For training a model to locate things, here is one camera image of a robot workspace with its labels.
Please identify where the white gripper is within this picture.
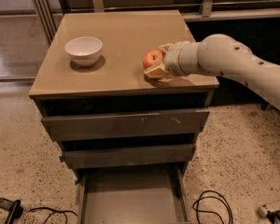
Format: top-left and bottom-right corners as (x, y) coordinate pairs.
(144, 41), (199, 79)

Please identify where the red apple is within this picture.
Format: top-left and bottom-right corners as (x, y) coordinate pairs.
(142, 49), (163, 69)

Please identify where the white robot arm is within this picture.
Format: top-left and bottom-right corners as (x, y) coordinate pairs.
(144, 34), (280, 111)

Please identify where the grey top drawer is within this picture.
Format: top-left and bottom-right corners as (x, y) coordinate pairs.
(42, 109), (209, 141)

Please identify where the grey drawer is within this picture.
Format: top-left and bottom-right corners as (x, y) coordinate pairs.
(77, 164), (191, 224)
(42, 109), (209, 141)
(63, 144), (196, 169)

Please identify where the grey drawer cabinet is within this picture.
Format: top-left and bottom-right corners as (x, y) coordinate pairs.
(28, 9), (220, 224)

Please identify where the grey middle drawer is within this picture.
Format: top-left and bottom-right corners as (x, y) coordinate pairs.
(63, 144), (196, 169)

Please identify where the grey bottom drawer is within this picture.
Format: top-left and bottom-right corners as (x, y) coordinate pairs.
(77, 164), (191, 224)

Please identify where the white ceramic bowl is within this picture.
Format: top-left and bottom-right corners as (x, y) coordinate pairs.
(64, 36), (103, 67)

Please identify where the white power strip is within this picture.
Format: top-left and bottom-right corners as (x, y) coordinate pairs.
(258, 200), (280, 217)

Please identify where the black power adapter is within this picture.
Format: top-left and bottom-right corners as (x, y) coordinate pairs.
(0, 198), (23, 224)

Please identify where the black coiled cable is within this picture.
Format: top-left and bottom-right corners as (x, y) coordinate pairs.
(191, 189), (233, 224)

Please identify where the black cable on left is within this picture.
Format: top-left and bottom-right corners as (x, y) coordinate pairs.
(21, 206), (78, 224)

